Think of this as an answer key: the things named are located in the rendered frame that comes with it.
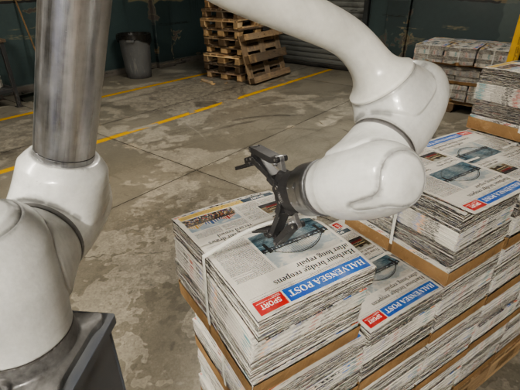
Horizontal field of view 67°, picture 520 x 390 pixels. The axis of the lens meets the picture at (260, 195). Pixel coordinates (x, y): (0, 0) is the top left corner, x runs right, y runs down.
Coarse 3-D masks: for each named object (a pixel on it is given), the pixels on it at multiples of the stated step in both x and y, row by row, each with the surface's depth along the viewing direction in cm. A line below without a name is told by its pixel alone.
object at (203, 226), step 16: (272, 192) 105; (208, 208) 97; (224, 208) 96; (240, 208) 96; (256, 208) 96; (272, 208) 96; (176, 224) 91; (192, 224) 89; (208, 224) 89; (224, 224) 89; (240, 224) 89; (256, 224) 89; (176, 240) 94; (192, 240) 84; (208, 240) 83; (176, 256) 98; (192, 256) 88; (176, 272) 100; (192, 272) 89; (192, 288) 92
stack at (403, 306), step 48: (384, 288) 105; (432, 288) 105; (480, 288) 122; (384, 336) 99; (480, 336) 142; (240, 384) 90; (288, 384) 80; (336, 384) 93; (384, 384) 109; (432, 384) 133; (480, 384) 170
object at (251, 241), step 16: (288, 224) 88; (224, 240) 83; (240, 240) 83; (256, 240) 84; (272, 240) 83; (208, 256) 79; (224, 256) 79; (208, 272) 81; (208, 288) 83; (208, 304) 85
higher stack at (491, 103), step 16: (496, 64) 142; (512, 64) 142; (480, 80) 141; (496, 80) 137; (512, 80) 132; (480, 96) 143; (496, 96) 137; (512, 96) 133; (480, 112) 144; (496, 112) 139; (512, 112) 134; (512, 320) 156; (512, 336) 167; (496, 352) 165; (512, 352) 180; (496, 368) 175
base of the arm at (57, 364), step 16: (80, 320) 69; (96, 320) 70; (80, 336) 67; (48, 352) 60; (64, 352) 62; (80, 352) 66; (16, 368) 57; (32, 368) 58; (48, 368) 60; (64, 368) 61; (0, 384) 57; (16, 384) 58; (32, 384) 59; (48, 384) 59
